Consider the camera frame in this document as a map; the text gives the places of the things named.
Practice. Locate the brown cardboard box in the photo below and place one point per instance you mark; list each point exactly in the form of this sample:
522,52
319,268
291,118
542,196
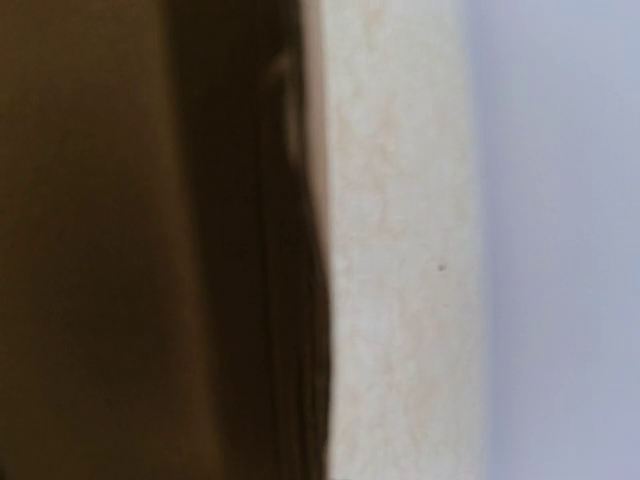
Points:
165,307

